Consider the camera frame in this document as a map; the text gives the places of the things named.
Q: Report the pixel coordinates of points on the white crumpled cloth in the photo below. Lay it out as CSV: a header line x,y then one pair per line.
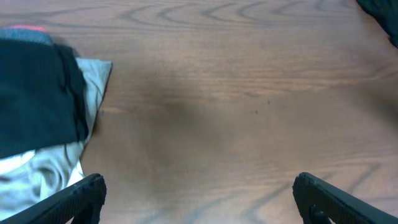
x,y
27,179

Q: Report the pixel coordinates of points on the black folded garment pile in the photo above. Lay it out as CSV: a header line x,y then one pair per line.
x,y
385,13

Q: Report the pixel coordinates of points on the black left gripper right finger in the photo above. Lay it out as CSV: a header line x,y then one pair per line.
x,y
320,202

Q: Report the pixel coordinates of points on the beige folded cloth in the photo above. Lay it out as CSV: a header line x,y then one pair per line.
x,y
95,73

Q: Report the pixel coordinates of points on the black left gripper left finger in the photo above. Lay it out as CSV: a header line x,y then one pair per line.
x,y
80,203

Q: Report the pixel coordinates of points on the black leggings with red waistband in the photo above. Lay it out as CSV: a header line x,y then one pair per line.
x,y
42,93

